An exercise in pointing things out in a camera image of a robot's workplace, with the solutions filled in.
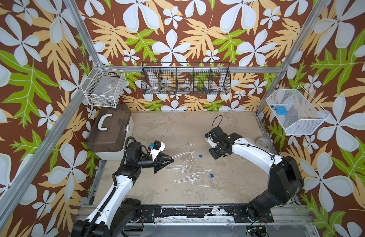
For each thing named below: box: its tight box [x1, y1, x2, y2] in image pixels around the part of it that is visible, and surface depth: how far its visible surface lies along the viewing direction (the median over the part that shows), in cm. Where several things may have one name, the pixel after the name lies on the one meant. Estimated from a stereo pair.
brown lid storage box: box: [86, 103, 134, 161], surface depth 89 cm
